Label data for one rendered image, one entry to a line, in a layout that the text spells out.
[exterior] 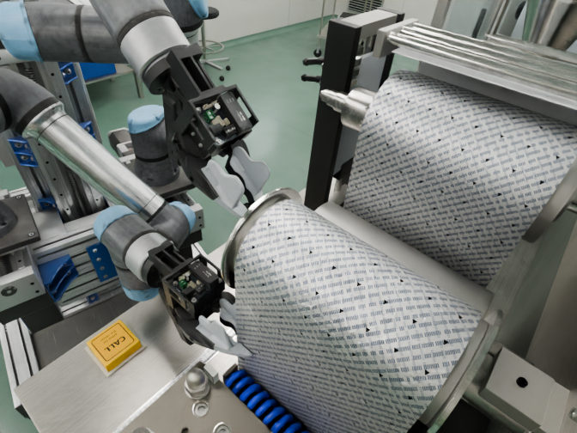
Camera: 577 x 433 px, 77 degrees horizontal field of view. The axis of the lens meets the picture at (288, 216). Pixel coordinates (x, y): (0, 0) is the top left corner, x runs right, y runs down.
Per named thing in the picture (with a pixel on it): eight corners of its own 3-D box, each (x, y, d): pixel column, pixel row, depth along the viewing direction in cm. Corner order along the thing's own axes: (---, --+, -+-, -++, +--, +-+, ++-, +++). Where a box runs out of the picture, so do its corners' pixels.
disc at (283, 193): (295, 246, 56) (305, 167, 46) (298, 247, 56) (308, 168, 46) (223, 307, 48) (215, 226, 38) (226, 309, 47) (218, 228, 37)
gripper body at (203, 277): (185, 305, 49) (134, 257, 54) (191, 338, 55) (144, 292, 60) (227, 272, 54) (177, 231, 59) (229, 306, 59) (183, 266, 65)
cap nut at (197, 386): (199, 369, 56) (197, 355, 53) (215, 386, 54) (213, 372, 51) (179, 387, 54) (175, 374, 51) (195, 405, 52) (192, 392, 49)
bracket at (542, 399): (495, 354, 35) (504, 344, 33) (561, 397, 32) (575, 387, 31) (476, 394, 32) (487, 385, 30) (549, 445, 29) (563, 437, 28)
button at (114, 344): (122, 325, 74) (119, 318, 73) (142, 346, 71) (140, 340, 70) (88, 348, 70) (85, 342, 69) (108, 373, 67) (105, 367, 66)
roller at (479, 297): (330, 240, 66) (342, 189, 58) (467, 326, 55) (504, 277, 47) (287, 279, 59) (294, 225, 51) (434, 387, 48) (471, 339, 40)
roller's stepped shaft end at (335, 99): (325, 100, 63) (329, 82, 61) (355, 112, 60) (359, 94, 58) (314, 106, 61) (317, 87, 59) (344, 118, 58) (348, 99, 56)
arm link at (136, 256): (130, 278, 62) (170, 253, 67) (146, 294, 60) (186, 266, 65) (120, 248, 57) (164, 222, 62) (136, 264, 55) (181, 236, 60)
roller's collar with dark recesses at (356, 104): (358, 118, 62) (367, 81, 58) (389, 131, 60) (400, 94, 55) (337, 131, 58) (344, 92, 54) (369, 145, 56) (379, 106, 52)
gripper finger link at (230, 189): (253, 222, 42) (212, 151, 41) (231, 234, 47) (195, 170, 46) (272, 211, 44) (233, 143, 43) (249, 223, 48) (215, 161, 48)
